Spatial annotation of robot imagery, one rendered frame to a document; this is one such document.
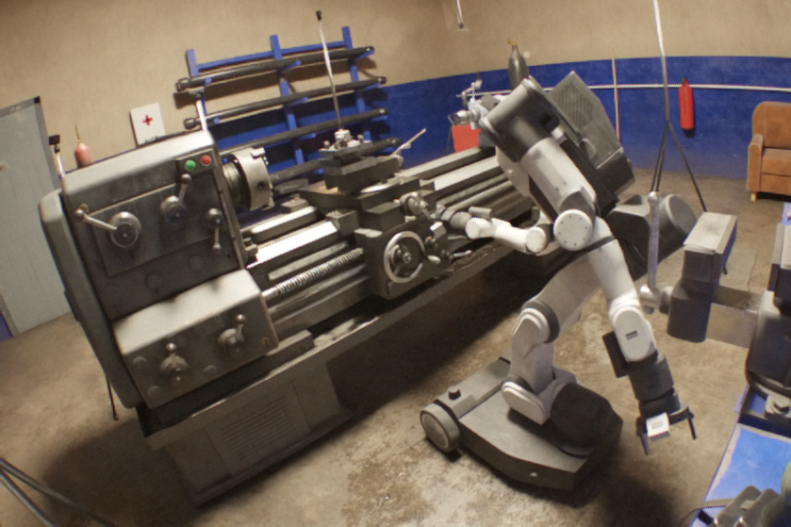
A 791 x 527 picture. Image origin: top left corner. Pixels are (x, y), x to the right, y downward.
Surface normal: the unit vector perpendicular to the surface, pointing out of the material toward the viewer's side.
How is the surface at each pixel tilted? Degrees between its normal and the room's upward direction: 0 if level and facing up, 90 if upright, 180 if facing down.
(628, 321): 69
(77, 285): 90
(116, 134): 90
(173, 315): 32
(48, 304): 90
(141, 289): 90
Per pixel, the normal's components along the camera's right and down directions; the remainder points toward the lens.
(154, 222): 0.63, 0.14
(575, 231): -0.54, 0.01
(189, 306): 0.18, -0.71
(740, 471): -0.18, -0.93
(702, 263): -0.76, 0.33
